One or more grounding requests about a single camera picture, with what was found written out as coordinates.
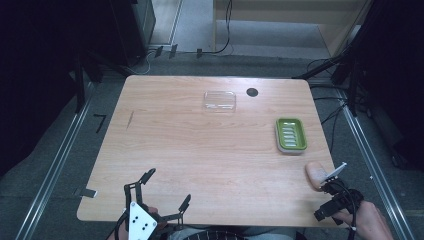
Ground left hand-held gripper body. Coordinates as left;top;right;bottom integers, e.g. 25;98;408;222
107;201;175;240

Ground clear plastic container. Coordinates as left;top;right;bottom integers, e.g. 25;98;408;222
202;90;238;113

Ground black tripod stand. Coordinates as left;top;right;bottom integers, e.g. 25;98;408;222
292;33;371;118

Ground black cabinet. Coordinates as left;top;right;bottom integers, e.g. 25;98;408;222
108;0;157;68

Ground metal floor rail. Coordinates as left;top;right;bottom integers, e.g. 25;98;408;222
14;81;98;240
334;89;417;240

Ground grey tape piece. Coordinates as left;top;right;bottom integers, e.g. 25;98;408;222
79;188;98;199

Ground white floor cable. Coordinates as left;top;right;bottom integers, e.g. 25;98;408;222
124;49;158;76

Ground black angled floor tape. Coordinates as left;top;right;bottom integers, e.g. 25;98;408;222
92;113;108;134

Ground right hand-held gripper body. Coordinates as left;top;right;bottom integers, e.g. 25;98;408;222
313;161;365;232

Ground black floor cables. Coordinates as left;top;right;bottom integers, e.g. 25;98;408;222
306;58;349;155

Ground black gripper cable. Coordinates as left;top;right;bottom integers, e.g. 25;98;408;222
329;179;358;240

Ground beige soap bar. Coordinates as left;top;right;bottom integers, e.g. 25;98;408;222
304;161;329;192

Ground person's right hand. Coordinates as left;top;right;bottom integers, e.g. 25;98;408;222
332;200;396;240

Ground green soap dish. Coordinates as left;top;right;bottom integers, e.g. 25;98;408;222
274;117;308;155

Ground person's left hand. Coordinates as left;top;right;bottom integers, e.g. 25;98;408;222
117;205;160;240

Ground black hanging cable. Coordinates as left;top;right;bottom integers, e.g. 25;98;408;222
196;0;234;56

